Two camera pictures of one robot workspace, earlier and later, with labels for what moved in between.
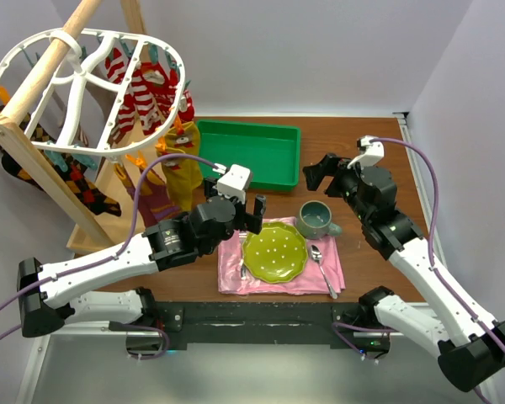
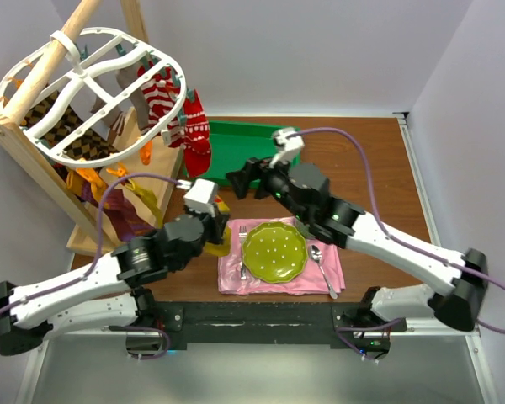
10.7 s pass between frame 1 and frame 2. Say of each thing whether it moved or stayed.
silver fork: stayed
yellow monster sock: moved
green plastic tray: stayed
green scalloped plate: stayed
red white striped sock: moved
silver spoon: stayed
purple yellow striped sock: moved
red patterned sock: moved
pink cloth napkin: stayed
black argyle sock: moved
